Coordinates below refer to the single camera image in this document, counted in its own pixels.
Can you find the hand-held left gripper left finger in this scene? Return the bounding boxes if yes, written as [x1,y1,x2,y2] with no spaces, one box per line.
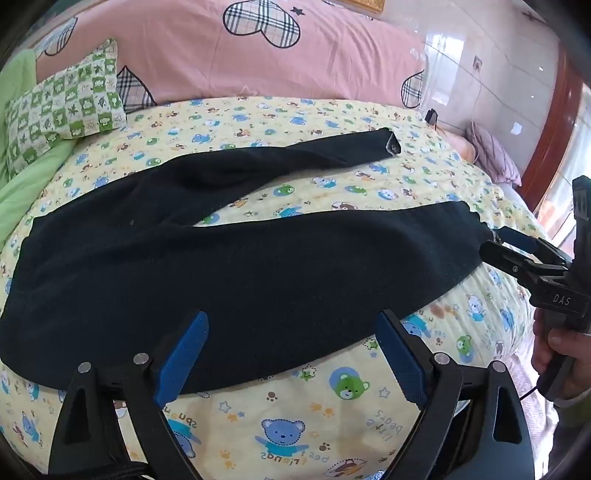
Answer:
[48,310,211,480]

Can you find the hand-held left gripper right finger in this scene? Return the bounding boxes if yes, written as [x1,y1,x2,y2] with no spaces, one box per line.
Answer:
[375,310,536,480]

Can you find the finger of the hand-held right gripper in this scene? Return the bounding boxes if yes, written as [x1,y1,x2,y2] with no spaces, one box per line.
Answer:
[495,225,573,268]
[479,240,571,301]

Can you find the black pants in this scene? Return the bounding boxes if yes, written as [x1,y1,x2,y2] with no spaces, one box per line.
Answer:
[0,128,494,397]

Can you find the person's right forearm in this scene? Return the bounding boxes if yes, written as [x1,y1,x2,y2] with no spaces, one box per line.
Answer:
[551,391,591,418]

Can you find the person's right hand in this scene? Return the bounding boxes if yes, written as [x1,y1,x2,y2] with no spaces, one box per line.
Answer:
[531,306,591,398]

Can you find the pink striped pillow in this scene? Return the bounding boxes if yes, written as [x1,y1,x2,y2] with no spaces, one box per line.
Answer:
[466,122,522,187]

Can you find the pink bed sheet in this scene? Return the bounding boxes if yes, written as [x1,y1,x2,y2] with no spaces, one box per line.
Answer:
[441,127,477,163]

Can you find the yellow bear print bed sheet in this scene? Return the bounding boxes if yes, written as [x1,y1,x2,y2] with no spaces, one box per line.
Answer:
[0,95,548,480]

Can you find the green blanket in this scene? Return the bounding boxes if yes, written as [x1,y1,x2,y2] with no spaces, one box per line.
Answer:
[0,48,77,250]

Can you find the green checked pillow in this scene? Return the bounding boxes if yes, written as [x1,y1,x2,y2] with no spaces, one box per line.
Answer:
[4,39,128,175]

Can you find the pink heart print duvet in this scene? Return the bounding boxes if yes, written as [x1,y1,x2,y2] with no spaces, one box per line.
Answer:
[32,0,428,114]

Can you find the wooden door frame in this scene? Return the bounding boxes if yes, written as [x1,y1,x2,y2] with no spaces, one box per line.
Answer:
[521,44,587,217]

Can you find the gold picture frame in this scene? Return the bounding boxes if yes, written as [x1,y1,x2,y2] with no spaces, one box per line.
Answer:
[342,0,386,14]

